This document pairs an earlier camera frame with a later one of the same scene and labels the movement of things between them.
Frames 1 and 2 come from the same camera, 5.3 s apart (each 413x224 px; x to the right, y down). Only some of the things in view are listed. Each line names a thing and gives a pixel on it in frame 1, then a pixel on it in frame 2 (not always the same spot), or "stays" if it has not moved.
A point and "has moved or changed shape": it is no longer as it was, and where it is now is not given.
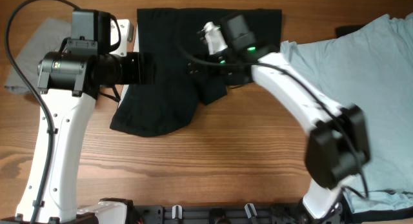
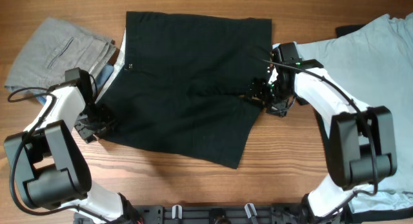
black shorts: x=172 y=34 has moved or changed shape
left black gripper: x=148 y=77 to x=88 y=135
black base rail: x=253 y=214 stays
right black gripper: x=211 y=71 to x=257 y=88
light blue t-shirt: x=371 y=68 stays
